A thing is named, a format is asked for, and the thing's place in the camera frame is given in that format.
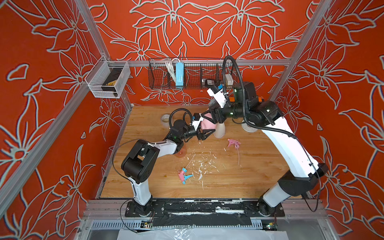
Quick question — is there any light blue box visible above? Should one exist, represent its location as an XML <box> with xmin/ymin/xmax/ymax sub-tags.
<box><xmin>175</xmin><ymin>62</ymin><xmax>184</xmax><ymax>89</ymax></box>

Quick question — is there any black wire basket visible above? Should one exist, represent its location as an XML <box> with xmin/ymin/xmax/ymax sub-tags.
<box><xmin>148</xmin><ymin>58</ymin><xmax>239</xmax><ymax>90</ymax></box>

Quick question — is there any white adapter block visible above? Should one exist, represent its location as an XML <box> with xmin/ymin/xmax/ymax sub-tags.
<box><xmin>224</xmin><ymin>74</ymin><xmax>234</xmax><ymax>88</ymax></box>

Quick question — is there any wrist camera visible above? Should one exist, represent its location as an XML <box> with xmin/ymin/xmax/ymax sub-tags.
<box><xmin>192</xmin><ymin>113</ymin><xmax>204</xmax><ymax>130</ymax></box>
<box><xmin>207</xmin><ymin>85</ymin><xmax>228</xmax><ymax>109</ymax></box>

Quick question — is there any white spray bottle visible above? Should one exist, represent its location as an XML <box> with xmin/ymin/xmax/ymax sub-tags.
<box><xmin>214</xmin><ymin>123</ymin><xmax>226</xmax><ymax>139</ymax></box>

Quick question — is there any black box in bin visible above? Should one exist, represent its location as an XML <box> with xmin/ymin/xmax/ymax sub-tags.
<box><xmin>101</xmin><ymin>68</ymin><xmax>123</xmax><ymax>92</ymax></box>

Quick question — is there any white tape roll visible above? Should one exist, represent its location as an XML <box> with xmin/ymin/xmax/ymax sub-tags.
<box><xmin>241</xmin><ymin>123</ymin><xmax>258</xmax><ymax>133</ymax></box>

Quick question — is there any black orange tool case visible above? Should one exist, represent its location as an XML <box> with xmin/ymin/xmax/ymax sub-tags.
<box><xmin>229</xmin><ymin>96</ymin><xmax>265</xmax><ymax>105</ymax></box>

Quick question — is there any pink blue spray nozzle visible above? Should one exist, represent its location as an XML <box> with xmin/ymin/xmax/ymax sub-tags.
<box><xmin>178</xmin><ymin>154</ymin><xmax>196</xmax><ymax>185</ymax></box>

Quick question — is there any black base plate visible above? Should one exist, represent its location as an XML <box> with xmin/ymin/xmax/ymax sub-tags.
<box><xmin>125</xmin><ymin>198</ymin><xmax>285</xmax><ymax>228</ymax></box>

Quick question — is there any clear plastic wall bin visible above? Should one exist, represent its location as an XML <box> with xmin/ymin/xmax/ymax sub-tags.
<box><xmin>85</xmin><ymin>56</ymin><xmax>131</xmax><ymax>99</ymax></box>

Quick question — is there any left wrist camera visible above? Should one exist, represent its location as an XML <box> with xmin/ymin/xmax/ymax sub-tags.
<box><xmin>192</xmin><ymin>113</ymin><xmax>204</xmax><ymax>130</ymax></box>

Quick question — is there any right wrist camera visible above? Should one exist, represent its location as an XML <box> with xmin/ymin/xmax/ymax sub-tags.
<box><xmin>207</xmin><ymin>85</ymin><xmax>228</xmax><ymax>109</ymax></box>

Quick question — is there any clear reddish spray bottle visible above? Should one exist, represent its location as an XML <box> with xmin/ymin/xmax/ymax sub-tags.
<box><xmin>175</xmin><ymin>148</ymin><xmax>187</xmax><ymax>158</ymax></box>

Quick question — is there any white cable bundle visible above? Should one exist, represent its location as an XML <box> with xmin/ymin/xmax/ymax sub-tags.
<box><xmin>165</xmin><ymin>59</ymin><xmax>177</xmax><ymax>82</ymax></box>

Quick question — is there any clear tape roll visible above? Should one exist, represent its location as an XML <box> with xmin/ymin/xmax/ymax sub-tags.
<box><xmin>161</xmin><ymin>114</ymin><xmax>170</xmax><ymax>125</ymax></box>

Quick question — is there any pink spray bottle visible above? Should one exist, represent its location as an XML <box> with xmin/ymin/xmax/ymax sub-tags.
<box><xmin>200</xmin><ymin>119</ymin><xmax>216</xmax><ymax>130</ymax></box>

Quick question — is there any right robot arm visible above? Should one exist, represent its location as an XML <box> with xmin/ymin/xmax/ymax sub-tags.
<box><xmin>207</xmin><ymin>82</ymin><xmax>329</xmax><ymax>217</ymax></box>

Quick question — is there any black device with label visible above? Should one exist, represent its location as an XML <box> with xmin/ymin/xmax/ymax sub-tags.
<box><xmin>202</xmin><ymin>79</ymin><xmax>217</xmax><ymax>88</ymax></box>

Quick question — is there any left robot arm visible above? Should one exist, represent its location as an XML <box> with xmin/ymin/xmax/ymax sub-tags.
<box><xmin>121</xmin><ymin>108</ymin><xmax>215</xmax><ymax>215</ymax></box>

